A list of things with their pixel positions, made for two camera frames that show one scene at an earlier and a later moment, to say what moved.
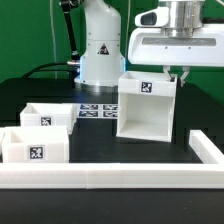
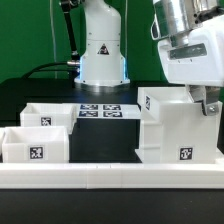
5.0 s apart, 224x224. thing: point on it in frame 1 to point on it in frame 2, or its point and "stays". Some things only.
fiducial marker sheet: [98, 111] stays
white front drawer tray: [35, 144] stays
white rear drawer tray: [49, 114] stays
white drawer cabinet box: [146, 106] to [174, 128]
